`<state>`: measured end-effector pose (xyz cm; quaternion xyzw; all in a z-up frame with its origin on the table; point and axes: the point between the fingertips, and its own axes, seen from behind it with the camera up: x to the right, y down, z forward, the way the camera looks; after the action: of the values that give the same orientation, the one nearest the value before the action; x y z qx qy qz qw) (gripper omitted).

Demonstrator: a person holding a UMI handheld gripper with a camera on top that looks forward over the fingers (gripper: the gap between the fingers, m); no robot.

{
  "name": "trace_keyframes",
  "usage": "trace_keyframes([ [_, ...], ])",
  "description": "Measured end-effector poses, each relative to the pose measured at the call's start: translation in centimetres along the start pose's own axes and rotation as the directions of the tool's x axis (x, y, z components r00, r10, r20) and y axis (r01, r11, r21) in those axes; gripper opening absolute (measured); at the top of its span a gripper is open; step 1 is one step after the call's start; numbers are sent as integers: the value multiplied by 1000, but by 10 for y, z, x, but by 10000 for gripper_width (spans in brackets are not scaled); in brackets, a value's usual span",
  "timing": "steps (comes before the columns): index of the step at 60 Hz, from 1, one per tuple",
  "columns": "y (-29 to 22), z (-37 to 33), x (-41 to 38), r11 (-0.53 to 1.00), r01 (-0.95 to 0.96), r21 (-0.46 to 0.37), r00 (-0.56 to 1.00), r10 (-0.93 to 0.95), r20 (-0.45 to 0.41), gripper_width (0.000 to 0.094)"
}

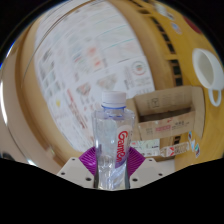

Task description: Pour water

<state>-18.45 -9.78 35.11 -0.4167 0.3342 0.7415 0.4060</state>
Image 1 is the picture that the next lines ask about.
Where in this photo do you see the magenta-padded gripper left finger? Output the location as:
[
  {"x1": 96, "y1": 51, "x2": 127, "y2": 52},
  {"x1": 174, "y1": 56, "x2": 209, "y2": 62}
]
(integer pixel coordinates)
[{"x1": 57, "y1": 147, "x2": 99, "y2": 189}]

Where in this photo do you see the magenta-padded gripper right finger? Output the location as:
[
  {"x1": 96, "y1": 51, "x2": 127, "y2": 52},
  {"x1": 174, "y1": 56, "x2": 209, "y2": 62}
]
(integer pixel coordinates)
[{"x1": 125, "y1": 147, "x2": 168, "y2": 190}]

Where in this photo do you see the clear plastic water bottle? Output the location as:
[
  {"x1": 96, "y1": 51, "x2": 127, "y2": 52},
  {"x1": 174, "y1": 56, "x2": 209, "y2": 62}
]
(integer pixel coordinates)
[{"x1": 91, "y1": 90, "x2": 136, "y2": 191}]

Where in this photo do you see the brown cardboard box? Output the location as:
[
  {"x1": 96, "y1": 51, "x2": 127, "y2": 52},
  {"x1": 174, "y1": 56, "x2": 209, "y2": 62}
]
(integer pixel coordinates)
[{"x1": 133, "y1": 85, "x2": 205, "y2": 142}]

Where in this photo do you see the white ceramic mug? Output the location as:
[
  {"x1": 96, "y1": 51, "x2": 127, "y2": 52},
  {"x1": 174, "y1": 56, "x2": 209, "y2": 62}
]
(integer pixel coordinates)
[{"x1": 192, "y1": 48, "x2": 224, "y2": 108}]

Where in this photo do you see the small white flat packet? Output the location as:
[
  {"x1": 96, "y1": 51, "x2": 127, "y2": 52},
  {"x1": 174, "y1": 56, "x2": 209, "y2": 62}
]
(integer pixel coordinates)
[{"x1": 171, "y1": 21, "x2": 183, "y2": 36}]

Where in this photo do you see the large wall poster with map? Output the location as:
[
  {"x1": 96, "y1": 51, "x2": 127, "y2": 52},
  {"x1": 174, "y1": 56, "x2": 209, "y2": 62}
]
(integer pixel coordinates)
[{"x1": 33, "y1": 0, "x2": 156, "y2": 154}]

